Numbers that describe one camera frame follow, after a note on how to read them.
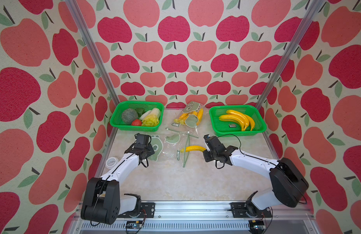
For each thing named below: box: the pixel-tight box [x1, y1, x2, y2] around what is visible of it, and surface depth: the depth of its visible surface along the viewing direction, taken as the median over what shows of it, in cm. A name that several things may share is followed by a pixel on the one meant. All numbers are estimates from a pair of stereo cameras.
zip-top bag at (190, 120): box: [165, 100, 205, 139], surface depth 107 cm
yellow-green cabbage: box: [139, 107, 161, 127], surface depth 110 cm
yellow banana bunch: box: [218, 109, 256, 132], surface depth 104 cm
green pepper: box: [135, 107, 146, 118], surface depth 117 cm
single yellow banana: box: [180, 145, 207, 153], surface depth 92 cm
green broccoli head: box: [121, 108, 139, 125], surface depth 106 cm
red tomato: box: [131, 118, 142, 127], surface depth 106 cm
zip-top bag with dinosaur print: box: [149, 131, 198, 168], surface depth 92 cm
